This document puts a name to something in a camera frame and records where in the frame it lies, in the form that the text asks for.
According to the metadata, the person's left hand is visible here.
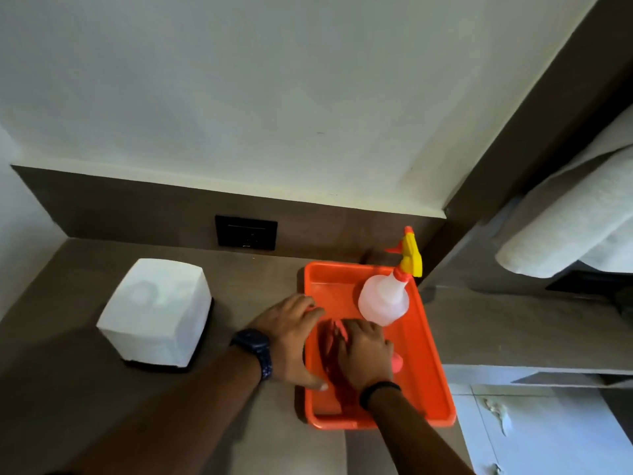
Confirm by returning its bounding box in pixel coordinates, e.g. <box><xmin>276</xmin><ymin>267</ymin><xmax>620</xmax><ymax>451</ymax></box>
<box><xmin>249</xmin><ymin>294</ymin><xmax>329</xmax><ymax>393</ymax></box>

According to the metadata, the person's right hand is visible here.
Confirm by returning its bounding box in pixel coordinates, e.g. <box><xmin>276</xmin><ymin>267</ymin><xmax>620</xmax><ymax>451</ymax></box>
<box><xmin>338</xmin><ymin>318</ymin><xmax>396</xmax><ymax>392</ymax></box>

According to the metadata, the red cloth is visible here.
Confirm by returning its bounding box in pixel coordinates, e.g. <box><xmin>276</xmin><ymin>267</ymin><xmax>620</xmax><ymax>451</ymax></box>
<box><xmin>316</xmin><ymin>316</ymin><xmax>404</xmax><ymax>407</ymax></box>

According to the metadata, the orange plastic tray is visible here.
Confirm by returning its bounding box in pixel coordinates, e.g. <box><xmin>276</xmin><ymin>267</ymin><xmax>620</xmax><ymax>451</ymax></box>
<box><xmin>302</xmin><ymin>261</ymin><xmax>458</xmax><ymax>431</ymax></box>

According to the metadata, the person's left forearm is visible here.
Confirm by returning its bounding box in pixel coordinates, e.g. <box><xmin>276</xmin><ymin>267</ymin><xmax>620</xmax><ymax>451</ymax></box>
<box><xmin>62</xmin><ymin>345</ymin><xmax>263</xmax><ymax>475</ymax></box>

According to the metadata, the person's right forearm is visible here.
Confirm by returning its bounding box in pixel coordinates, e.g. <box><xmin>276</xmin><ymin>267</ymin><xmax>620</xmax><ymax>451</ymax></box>
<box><xmin>365</xmin><ymin>387</ymin><xmax>476</xmax><ymax>475</ymax></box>

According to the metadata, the white spray bottle yellow trigger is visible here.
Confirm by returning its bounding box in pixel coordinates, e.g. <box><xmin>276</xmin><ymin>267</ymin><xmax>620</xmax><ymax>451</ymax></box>
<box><xmin>357</xmin><ymin>226</ymin><xmax>424</xmax><ymax>327</ymax></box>

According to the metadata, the black wristband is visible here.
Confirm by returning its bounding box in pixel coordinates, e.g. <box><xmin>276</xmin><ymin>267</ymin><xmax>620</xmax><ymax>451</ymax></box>
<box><xmin>358</xmin><ymin>380</ymin><xmax>403</xmax><ymax>411</ymax></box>

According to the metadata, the black wristwatch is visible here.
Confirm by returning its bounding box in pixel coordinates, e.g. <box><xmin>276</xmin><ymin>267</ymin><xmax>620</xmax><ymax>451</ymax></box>
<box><xmin>229</xmin><ymin>328</ymin><xmax>274</xmax><ymax>382</ymax></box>

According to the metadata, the white cube tissue box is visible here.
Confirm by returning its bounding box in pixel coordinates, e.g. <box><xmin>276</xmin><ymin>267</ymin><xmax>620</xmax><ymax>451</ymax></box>
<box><xmin>96</xmin><ymin>258</ymin><xmax>212</xmax><ymax>368</ymax></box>

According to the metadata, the white cabinet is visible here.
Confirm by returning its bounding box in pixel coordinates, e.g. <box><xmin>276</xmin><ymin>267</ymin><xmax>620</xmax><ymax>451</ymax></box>
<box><xmin>441</xmin><ymin>365</ymin><xmax>633</xmax><ymax>475</ymax></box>

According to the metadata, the black wall socket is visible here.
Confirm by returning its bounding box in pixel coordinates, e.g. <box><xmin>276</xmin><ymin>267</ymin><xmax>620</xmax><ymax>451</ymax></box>
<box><xmin>215</xmin><ymin>215</ymin><xmax>279</xmax><ymax>252</ymax></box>

